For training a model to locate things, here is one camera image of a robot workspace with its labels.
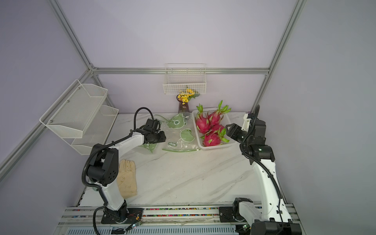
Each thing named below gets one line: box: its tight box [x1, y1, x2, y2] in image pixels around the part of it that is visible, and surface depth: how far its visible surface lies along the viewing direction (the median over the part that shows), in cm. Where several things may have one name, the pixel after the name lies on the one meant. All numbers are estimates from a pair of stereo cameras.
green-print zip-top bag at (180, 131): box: [153, 112, 201, 152], surface depth 100 cm
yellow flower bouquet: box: [177, 88, 201, 105], surface depth 100 cm
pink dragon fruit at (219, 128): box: [211, 123, 227, 133], surface depth 104 cm
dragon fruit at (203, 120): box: [194, 103, 213, 135], surface depth 102 cm
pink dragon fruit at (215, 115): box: [208, 99, 232, 126], surface depth 106 cm
